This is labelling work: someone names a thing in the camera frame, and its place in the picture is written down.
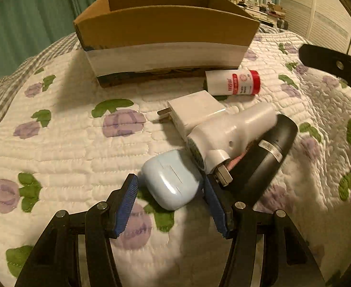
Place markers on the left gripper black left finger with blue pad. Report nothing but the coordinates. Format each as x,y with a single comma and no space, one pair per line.
54,260

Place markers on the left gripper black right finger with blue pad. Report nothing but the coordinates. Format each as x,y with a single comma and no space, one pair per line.
286,258

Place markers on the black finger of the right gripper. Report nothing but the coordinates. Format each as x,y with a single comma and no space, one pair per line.
327,60

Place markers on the black cylindrical bottle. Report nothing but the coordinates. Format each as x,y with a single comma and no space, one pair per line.
255,171

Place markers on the white bottle with red cap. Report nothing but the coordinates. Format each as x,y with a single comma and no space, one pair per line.
233,82

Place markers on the white handheld device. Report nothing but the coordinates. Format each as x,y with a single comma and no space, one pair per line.
220,139

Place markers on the white power adapter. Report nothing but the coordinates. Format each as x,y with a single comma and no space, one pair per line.
188,111

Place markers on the white wardrobe sliding doors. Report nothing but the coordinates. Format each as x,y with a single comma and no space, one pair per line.
325,23

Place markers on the white dressing table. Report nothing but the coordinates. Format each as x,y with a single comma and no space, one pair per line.
263,13

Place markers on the light blue earbuds case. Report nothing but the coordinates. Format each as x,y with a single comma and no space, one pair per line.
172,178

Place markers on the grey checked bedsheet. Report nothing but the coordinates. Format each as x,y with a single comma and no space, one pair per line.
10,85

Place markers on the brown cardboard box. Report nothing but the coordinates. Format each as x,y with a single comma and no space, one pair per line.
127,41

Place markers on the teal curtain left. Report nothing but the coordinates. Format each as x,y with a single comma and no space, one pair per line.
29,26

